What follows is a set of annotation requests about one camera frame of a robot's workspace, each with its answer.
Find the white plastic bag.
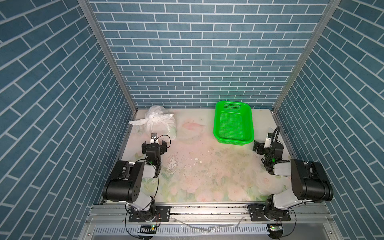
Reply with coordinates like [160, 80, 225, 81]
[129, 105, 177, 140]

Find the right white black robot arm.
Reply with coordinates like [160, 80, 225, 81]
[248, 141, 334, 222]

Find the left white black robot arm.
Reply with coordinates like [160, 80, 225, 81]
[102, 138, 168, 215]

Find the green plastic basket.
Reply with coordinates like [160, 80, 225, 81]
[213, 101, 255, 146]

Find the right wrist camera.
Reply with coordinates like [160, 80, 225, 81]
[264, 133, 275, 148]

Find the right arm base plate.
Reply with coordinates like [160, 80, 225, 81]
[247, 204, 291, 222]

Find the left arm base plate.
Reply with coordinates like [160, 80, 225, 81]
[128, 206, 171, 223]

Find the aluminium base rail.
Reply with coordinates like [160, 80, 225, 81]
[79, 202, 342, 240]

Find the right corner aluminium post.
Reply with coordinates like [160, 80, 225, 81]
[272, 0, 341, 115]

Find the corner aluminium post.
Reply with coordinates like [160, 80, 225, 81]
[78, 0, 138, 114]
[272, 0, 341, 115]

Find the left corner aluminium post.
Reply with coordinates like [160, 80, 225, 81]
[78, 0, 138, 114]

